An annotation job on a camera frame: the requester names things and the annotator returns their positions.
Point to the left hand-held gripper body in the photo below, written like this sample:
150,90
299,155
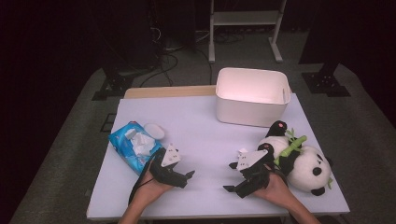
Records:
166,174

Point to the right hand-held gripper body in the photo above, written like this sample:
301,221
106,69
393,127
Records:
255,179

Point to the white wet wipe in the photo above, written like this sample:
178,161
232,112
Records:
141,144

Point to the blue wet wipes pack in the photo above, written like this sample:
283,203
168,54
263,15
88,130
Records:
124,152

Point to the panda plush toy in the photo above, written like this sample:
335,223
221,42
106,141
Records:
308,168

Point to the white storage box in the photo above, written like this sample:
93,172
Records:
249,112

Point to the person's left hand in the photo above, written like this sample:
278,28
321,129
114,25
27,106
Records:
149,191

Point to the person's right hand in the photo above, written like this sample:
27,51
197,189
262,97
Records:
277,191

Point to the white table board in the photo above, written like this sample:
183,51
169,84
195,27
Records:
193,124

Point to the black floor grate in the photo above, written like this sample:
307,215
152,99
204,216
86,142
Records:
109,123

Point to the black stand base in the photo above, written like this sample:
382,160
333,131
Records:
325,84
113,87

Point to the white metal stand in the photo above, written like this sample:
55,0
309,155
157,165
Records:
243,18

